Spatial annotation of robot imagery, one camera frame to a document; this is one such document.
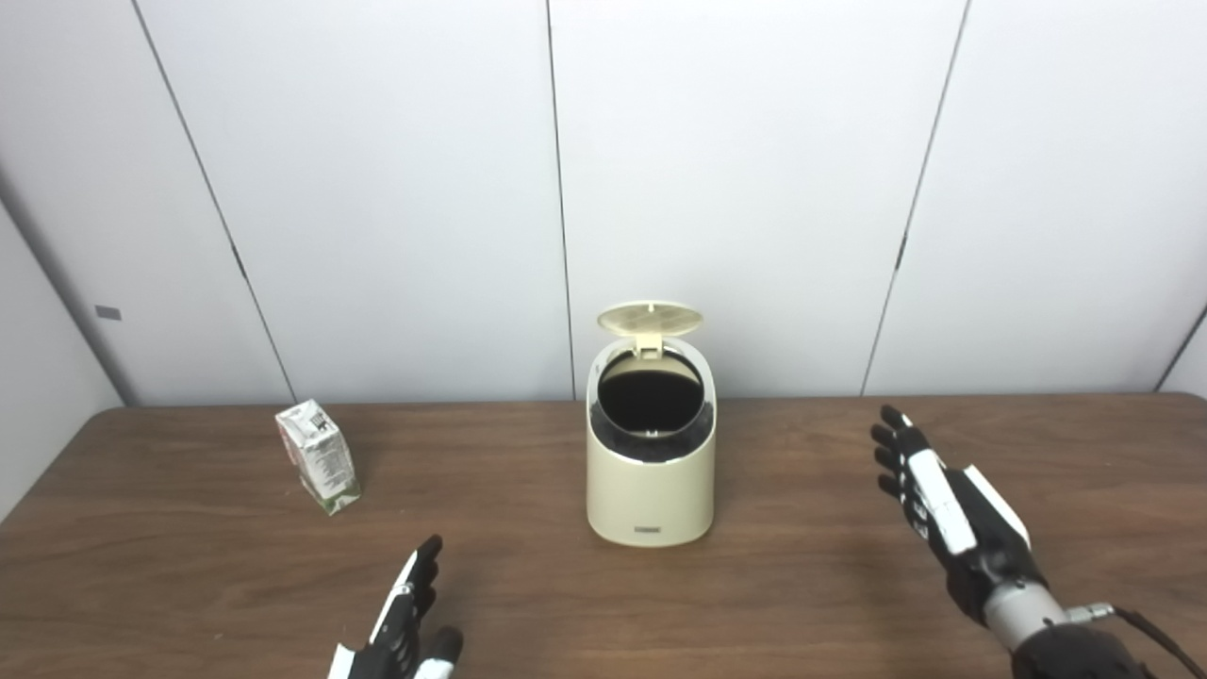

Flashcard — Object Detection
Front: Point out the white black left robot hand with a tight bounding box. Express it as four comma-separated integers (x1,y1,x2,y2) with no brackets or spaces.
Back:
327,535,465,679

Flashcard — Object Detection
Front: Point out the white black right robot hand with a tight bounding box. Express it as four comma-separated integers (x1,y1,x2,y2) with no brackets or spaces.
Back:
869,406,1048,625

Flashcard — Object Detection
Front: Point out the white green milk carton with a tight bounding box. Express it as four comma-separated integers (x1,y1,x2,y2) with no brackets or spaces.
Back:
275,399,362,516

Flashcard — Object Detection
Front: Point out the cream-colored bin body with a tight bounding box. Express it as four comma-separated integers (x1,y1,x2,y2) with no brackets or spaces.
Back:
586,337,718,547

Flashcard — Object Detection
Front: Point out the cream round bin lid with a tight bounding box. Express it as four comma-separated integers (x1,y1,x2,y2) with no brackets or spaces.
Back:
597,301,704,359

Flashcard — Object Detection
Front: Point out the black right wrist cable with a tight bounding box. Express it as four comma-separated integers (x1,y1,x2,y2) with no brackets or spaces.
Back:
1066,604,1207,679

